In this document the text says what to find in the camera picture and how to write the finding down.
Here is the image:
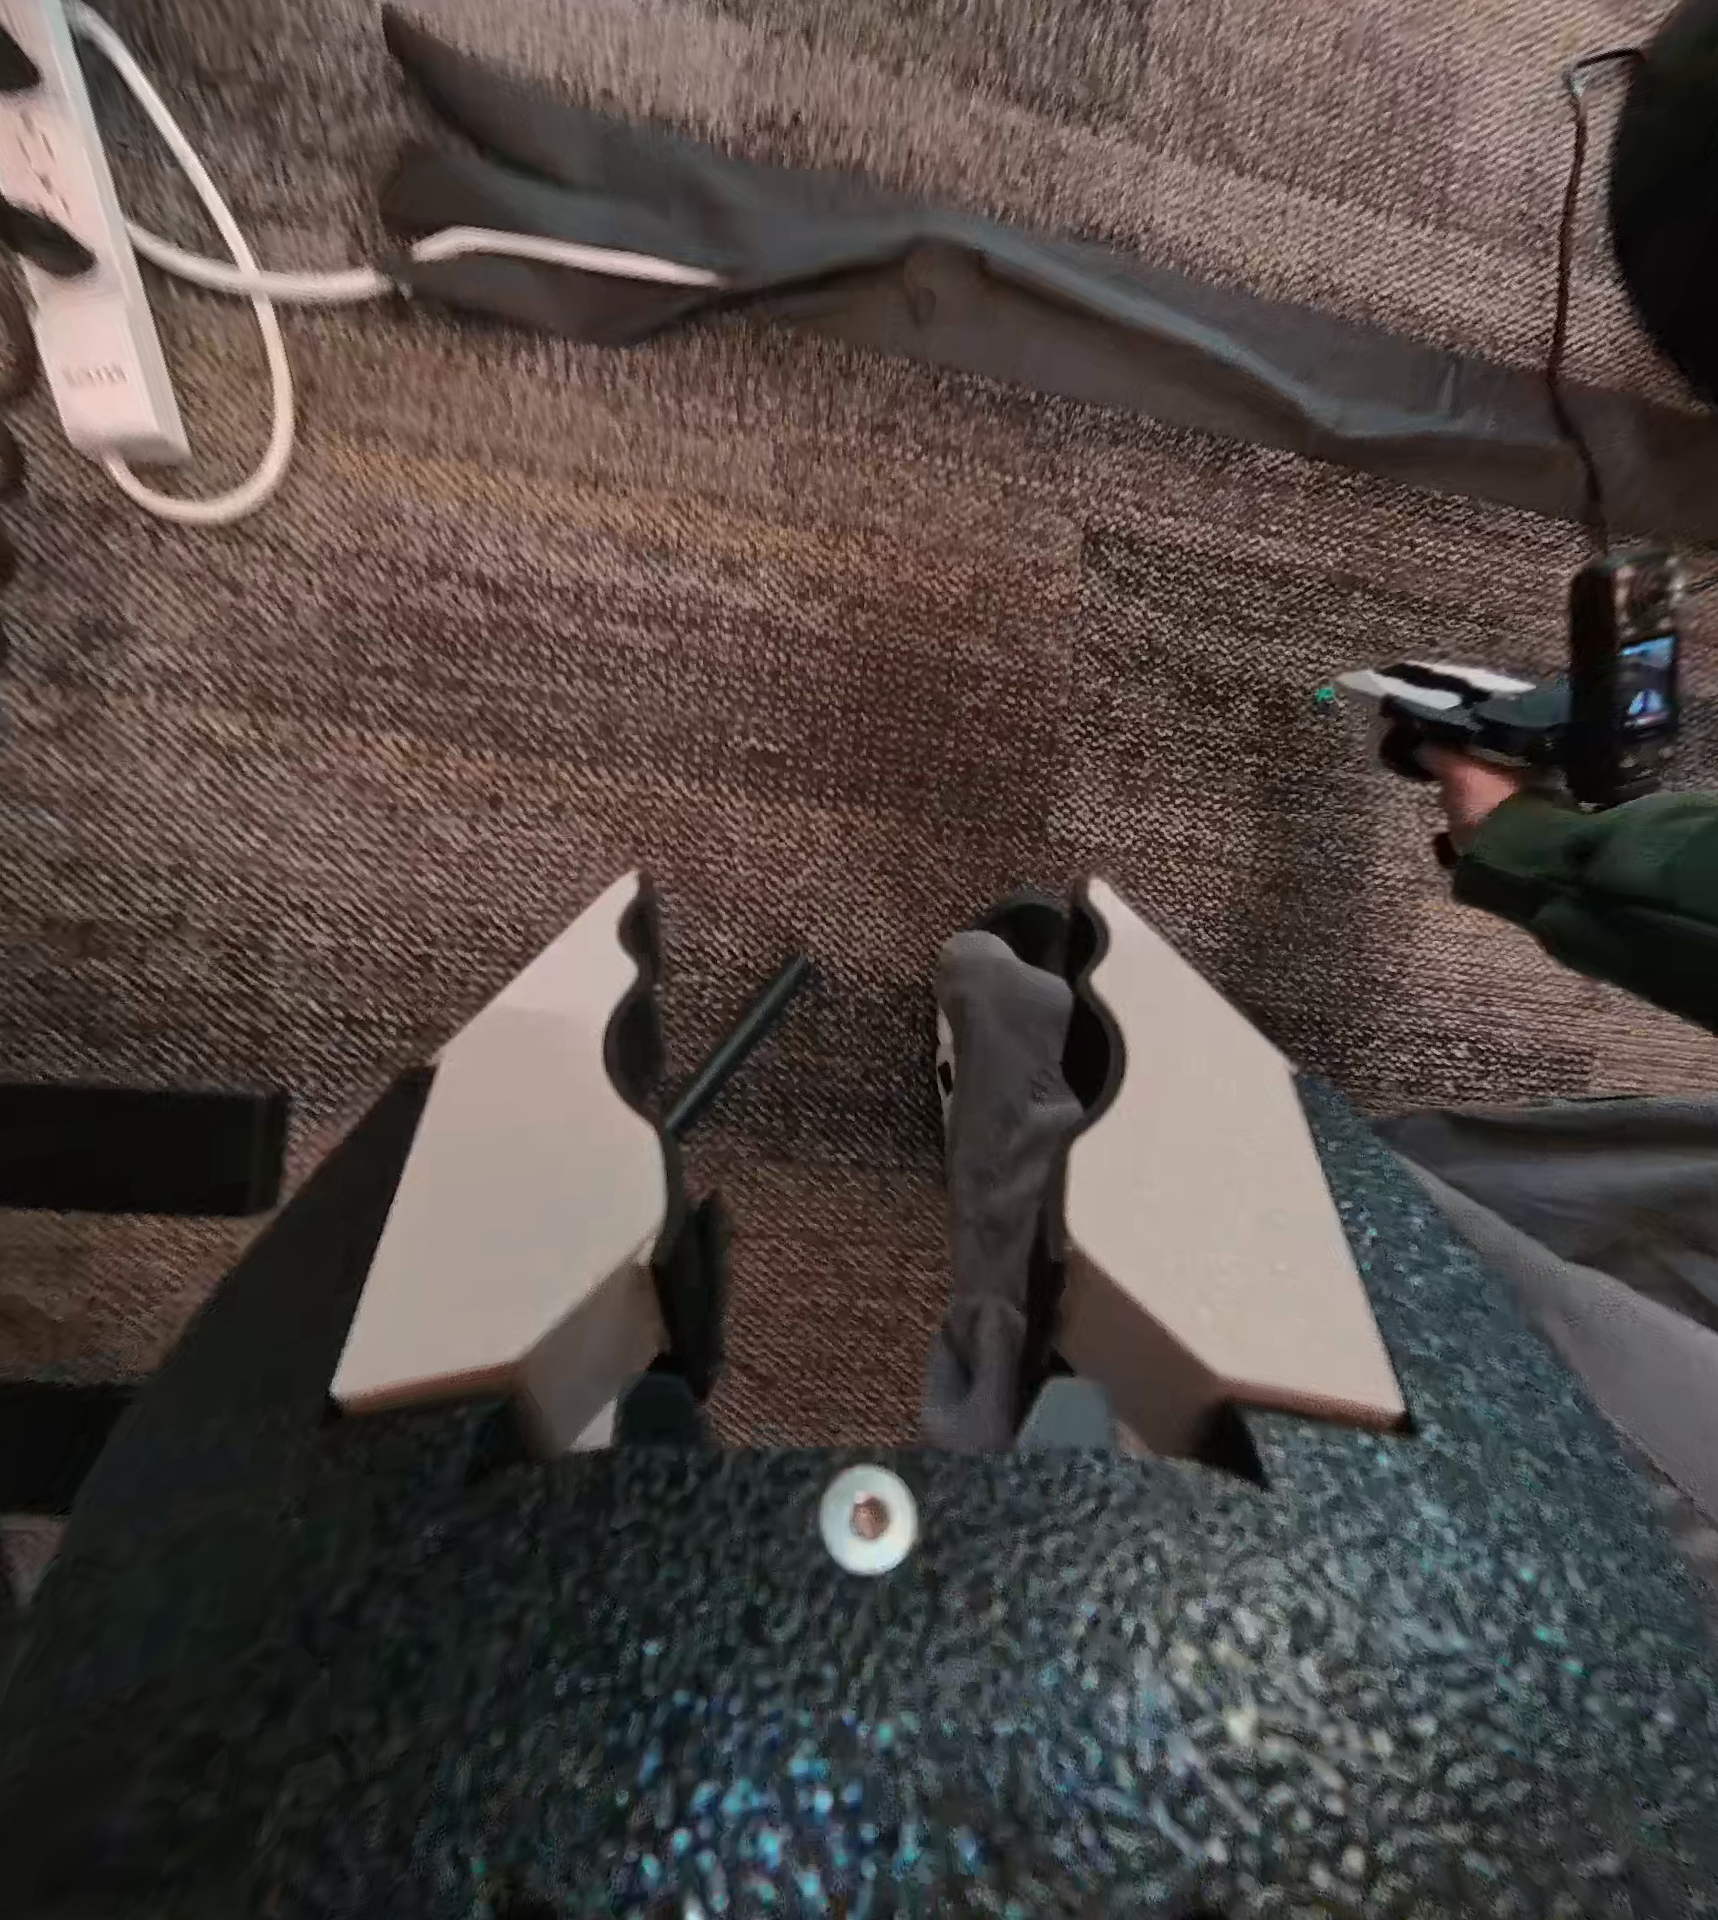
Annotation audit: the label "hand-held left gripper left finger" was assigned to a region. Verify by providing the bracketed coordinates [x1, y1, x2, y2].
[327, 870, 730, 1459]

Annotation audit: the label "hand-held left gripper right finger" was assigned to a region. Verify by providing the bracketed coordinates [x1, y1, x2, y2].
[1046, 877, 1407, 1461]

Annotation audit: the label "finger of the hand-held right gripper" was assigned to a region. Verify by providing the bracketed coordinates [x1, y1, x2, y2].
[1376, 660, 1540, 703]
[1334, 670, 1493, 724]

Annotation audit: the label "person's right forearm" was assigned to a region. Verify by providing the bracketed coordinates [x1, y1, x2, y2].
[1450, 776, 1718, 1078]

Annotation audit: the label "person's right hand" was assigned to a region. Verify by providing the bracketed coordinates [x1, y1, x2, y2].
[1427, 752, 1533, 870]

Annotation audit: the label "grey sock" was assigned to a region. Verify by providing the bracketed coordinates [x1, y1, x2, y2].
[924, 927, 1089, 1454]

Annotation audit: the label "thin black rod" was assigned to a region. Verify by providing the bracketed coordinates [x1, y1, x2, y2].
[659, 954, 813, 1138]

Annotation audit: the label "person's grey trousers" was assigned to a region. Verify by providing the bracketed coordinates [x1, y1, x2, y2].
[1368, 1094, 1718, 1645]

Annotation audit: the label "white power strip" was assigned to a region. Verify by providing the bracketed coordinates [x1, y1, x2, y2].
[0, 0, 196, 469]

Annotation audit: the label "thin black cable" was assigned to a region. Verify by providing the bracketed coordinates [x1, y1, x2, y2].
[1540, 44, 1649, 561]

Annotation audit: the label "black table frame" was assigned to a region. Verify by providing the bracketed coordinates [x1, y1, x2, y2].
[0, 1077, 291, 1579]

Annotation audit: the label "grey fabric cable cover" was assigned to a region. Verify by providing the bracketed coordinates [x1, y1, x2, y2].
[377, 6, 1718, 553]

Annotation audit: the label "white looped cable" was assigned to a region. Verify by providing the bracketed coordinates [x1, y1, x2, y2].
[64, 0, 299, 528]

